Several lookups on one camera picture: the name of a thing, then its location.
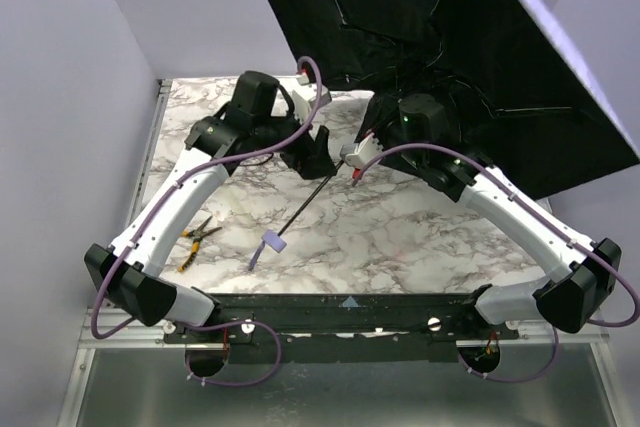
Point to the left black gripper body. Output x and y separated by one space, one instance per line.
304 158

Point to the lavender umbrella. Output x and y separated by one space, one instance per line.
519 82

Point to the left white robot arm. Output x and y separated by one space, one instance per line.
261 117

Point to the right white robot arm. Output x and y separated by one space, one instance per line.
424 134

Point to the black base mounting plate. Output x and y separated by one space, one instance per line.
340 328

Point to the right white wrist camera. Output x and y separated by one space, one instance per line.
357 155

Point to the yellow handled pliers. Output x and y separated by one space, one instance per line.
196 235

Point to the aluminium extrusion frame rail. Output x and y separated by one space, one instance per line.
535 332

